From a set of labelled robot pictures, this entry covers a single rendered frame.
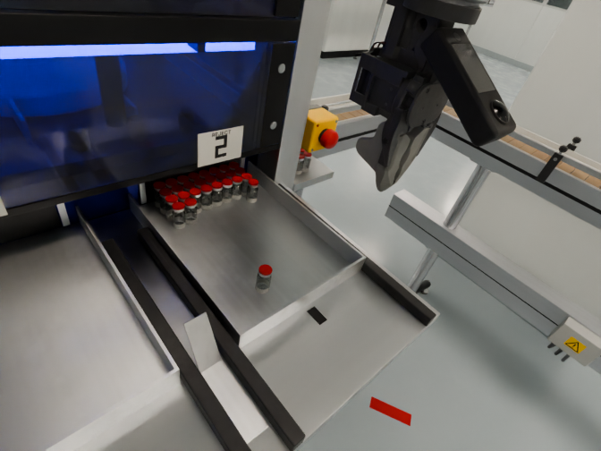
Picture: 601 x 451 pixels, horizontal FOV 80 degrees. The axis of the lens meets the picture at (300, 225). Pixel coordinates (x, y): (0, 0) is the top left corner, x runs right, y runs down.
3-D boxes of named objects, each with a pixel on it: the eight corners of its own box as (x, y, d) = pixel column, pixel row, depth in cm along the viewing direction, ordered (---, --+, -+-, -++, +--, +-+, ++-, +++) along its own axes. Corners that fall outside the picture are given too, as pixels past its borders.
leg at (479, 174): (391, 298, 168) (470, 157, 119) (402, 289, 174) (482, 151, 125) (406, 310, 164) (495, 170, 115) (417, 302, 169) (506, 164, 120)
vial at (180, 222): (170, 224, 63) (169, 203, 60) (181, 219, 64) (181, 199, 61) (176, 231, 62) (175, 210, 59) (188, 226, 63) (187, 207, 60)
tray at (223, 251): (130, 209, 64) (127, 193, 62) (248, 174, 80) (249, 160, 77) (238, 350, 48) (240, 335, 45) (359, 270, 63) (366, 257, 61)
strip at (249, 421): (183, 349, 46) (182, 323, 43) (205, 336, 48) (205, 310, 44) (246, 444, 39) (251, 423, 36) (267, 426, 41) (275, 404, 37)
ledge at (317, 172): (258, 161, 88) (258, 155, 87) (296, 151, 96) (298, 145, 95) (293, 191, 81) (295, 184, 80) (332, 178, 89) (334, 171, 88)
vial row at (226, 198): (164, 216, 64) (162, 196, 61) (246, 190, 75) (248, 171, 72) (170, 224, 63) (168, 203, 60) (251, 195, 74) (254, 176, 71)
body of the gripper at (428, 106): (385, 97, 46) (422, -12, 38) (441, 127, 42) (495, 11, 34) (345, 105, 41) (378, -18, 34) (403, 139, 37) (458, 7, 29)
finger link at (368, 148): (355, 172, 49) (376, 106, 43) (388, 195, 46) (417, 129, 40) (340, 177, 47) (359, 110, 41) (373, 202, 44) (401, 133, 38)
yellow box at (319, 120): (287, 138, 79) (292, 107, 75) (310, 132, 83) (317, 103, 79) (309, 155, 75) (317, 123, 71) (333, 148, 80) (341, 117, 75)
